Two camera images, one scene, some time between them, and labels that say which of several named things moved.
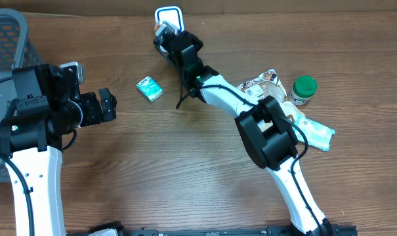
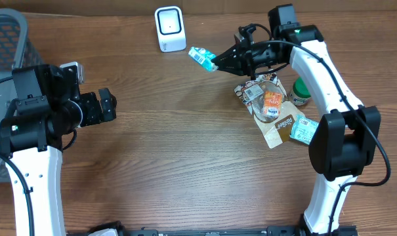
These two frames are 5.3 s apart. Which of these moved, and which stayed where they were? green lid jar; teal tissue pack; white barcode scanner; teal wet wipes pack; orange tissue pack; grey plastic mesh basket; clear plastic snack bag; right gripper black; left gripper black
Moved: right gripper black; orange tissue pack; teal tissue pack
Stayed: green lid jar; white barcode scanner; clear plastic snack bag; teal wet wipes pack; grey plastic mesh basket; left gripper black
